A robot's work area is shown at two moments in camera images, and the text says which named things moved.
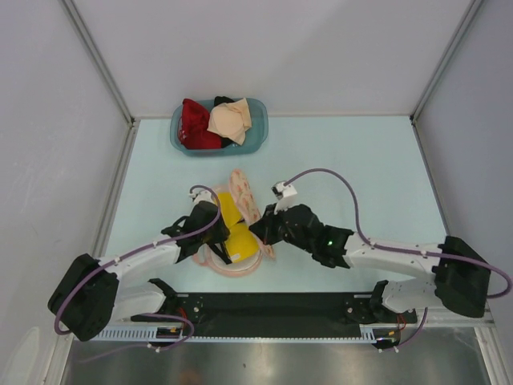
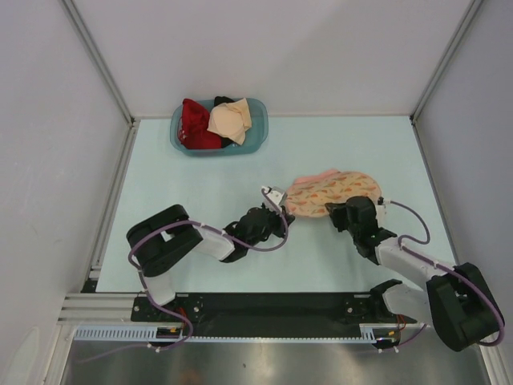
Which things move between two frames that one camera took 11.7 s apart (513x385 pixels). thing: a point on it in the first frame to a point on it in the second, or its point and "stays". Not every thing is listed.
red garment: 193,129 stays
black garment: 221,99 stays
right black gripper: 265,225 to 336,212
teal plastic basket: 254,137 stays
